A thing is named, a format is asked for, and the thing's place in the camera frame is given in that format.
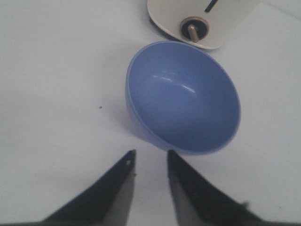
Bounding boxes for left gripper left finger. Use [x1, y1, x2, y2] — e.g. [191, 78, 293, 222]
[41, 149, 137, 226]

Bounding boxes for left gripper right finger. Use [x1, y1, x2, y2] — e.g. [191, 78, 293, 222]
[166, 150, 264, 226]

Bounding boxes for blue bowl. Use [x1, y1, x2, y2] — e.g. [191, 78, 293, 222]
[125, 41, 241, 155]

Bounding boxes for cream white toaster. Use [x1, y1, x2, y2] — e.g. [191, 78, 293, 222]
[147, 0, 259, 49]

